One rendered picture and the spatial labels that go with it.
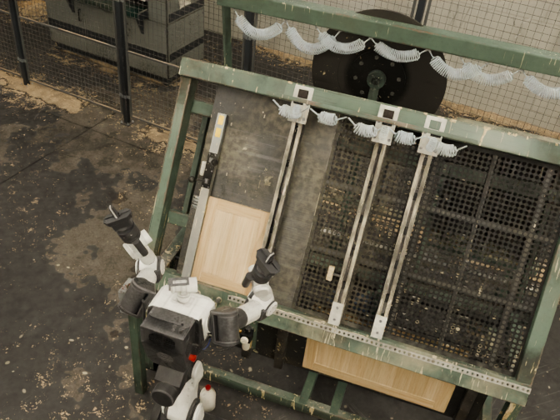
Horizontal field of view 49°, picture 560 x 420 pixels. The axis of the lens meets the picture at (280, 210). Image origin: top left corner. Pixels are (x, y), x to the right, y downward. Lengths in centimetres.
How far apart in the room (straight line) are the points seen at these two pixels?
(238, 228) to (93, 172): 281
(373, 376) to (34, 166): 377
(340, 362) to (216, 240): 109
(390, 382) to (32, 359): 232
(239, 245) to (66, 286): 183
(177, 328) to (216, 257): 95
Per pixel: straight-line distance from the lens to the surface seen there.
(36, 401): 426
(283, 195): 329
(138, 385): 411
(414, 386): 389
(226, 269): 349
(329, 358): 389
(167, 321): 266
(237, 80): 335
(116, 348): 442
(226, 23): 388
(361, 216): 324
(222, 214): 346
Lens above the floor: 339
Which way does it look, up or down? 38 degrees down
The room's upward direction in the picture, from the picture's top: 7 degrees clockwise
